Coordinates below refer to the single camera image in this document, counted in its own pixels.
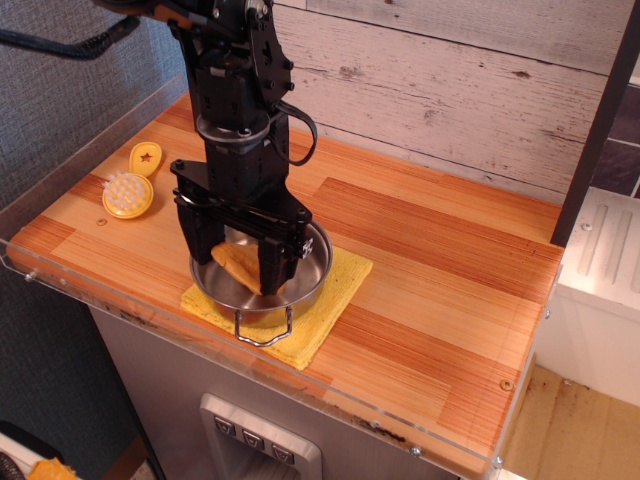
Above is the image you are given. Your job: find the stainless steel pot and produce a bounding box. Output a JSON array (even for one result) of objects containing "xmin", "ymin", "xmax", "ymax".
[{"xmin": 190, "ymin": 221, "xmax": 333, "ymax": 347}]

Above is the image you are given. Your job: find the orange toy chicken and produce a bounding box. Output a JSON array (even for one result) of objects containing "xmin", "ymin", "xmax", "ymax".
[{"xmin": 211, "ymin": 242, "xmax": 262, "ymax": 296}]

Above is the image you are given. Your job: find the silver dispenser panel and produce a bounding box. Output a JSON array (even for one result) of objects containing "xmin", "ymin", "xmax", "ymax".
[{"xmin": 199, "ymin": 393, "xmax": 323, "ymax": 479}]

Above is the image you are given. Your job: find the orange toy piece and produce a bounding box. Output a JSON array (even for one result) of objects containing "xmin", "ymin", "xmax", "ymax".
[{"xmin": 26, "ymin": 458, "xmax": 78, "ymax": 480}]

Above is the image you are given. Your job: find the grey toy fridge cabinet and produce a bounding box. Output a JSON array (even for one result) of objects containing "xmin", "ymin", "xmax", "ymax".
[{"xmin": 93, "ymin": 306, "xmax": 512, "ymax": 479}]

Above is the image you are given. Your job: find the white toy appliance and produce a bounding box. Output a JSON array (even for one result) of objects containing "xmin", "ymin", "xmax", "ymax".
[{"xmin": 534, "ymin": 188, "xmax": 639, "ymax": 405}]

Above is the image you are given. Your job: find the yellow folded cloth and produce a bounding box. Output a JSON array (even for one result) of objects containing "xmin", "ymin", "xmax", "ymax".
[{"xmin": 180, "ymin": 247, "xmax": 373, "ymax": 371}]

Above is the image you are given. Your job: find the yellow scrub brush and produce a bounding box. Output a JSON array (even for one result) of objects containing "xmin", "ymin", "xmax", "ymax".
[{"xmin": 102, "ymin": 141, "xmax": 163, "ymax": 220}]

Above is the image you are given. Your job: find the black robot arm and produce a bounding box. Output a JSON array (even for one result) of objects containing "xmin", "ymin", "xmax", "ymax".
[{"xmin": 99, "ymin": 1, "xmax": 315, "ymax": 295}]

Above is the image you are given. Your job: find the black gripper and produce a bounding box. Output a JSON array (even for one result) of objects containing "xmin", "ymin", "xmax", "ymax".
[{"xmin": 170, "ymin": 114, "xmax": 314, "ymax": 296}]

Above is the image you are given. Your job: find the dark vertical post right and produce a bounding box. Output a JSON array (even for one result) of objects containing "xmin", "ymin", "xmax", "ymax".
[{"xmin": 550, "ymin": 0, "xmax": 639, "ymax": 247}]

